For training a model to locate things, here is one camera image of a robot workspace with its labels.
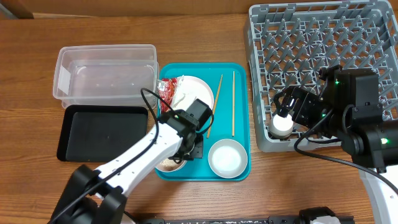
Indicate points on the white napkin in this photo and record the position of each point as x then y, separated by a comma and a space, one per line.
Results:
185, 94

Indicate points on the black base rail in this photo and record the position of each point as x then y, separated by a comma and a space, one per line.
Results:
286, 219

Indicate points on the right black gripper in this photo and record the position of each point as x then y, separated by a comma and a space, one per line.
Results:
305, 99

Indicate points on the grey dish rack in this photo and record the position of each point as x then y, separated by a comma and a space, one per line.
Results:
287, 44

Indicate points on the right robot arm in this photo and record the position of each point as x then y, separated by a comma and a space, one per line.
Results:
348, 111

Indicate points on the wooden chopstick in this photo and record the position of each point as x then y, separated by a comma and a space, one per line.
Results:
233, 105
215, 104

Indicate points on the grey bowl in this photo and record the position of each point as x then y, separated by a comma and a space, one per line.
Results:
227, 158

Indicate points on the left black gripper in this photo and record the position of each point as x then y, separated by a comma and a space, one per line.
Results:
198, 150

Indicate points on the teal serving tray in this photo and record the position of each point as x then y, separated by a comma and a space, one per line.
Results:
199, 169

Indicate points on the red sauce packet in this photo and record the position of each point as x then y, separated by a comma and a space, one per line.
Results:
166, 89

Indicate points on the black rectangular tray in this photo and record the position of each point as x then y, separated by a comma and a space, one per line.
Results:
92, 133

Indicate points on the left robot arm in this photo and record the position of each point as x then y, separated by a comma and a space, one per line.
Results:
100, 195

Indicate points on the right wooden chopstick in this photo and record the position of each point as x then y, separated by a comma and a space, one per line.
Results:
233, 105

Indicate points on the white cup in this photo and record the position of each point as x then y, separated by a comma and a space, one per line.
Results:
281, 127

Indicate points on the pink bowl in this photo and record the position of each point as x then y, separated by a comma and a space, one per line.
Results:
169, 165

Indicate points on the clear plastic bin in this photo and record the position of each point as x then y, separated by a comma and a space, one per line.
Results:
110, 75

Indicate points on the large white plate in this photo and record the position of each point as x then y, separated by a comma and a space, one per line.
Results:
205, 93

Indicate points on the left wooden chopstick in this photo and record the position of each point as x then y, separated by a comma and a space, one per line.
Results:
215, 104

